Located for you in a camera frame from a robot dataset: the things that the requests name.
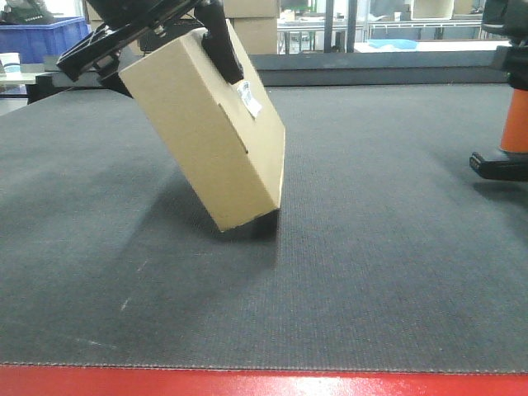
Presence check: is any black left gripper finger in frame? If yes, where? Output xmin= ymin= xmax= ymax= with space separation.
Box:
xmin=194 ymin=1 xmax=244 ymax=84
xmin=94 ymin=49 xmax=133 ymax=97

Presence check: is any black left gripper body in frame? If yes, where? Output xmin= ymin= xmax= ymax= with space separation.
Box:
xmin=57 ymin=0 xmax=199 ymax=82

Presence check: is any small cardboard package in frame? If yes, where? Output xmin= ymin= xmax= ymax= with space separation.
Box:
xmin=119 ymin=28 xmax=285 ymax=231

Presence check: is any upper stacked cardboard box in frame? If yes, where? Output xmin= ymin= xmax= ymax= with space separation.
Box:
xmin=224 ymin=0 xmax=280 ymax=18

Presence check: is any large box with black print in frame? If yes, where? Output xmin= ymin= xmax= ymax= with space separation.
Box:
xmin=230 ymin=17 xmax=278 ymax=54

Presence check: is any blue bin behind table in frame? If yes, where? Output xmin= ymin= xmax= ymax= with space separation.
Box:
xmin=1 ymin=16 xmax=91 ymax=64

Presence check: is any white paper cup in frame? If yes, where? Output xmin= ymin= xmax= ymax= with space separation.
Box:
xmin=0 ymin=52 xmax=21 ymax=73

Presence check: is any black bag in bin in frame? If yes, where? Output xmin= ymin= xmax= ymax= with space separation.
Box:
xmin=1 ymin=0 xmax=55 ymax=25

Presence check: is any black vertical pole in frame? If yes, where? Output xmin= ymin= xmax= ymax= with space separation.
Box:
xmin=323 ymin=0 xmax=334 ymax=54

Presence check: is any light blue tray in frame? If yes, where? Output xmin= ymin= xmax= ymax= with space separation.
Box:
xmin=366 ymin=39 xmax=418 ymax=52

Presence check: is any dark grey conveyor belt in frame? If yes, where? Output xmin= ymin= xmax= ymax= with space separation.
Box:
xmin=0 ymin=49 xmax=528 ymax=375

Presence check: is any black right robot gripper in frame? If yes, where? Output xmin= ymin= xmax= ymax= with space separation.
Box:
xmin=482 ymin=0 xmax=527 ymax=91

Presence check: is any orange black barcode scanner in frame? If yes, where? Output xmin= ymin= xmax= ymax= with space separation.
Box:
xmin=469 ymin=88 xmax=527 ymax=182

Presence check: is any red metal conveyor table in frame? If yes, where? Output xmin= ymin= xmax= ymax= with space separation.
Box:
xmin=1 ymin=365 xmax=527 ymax=395

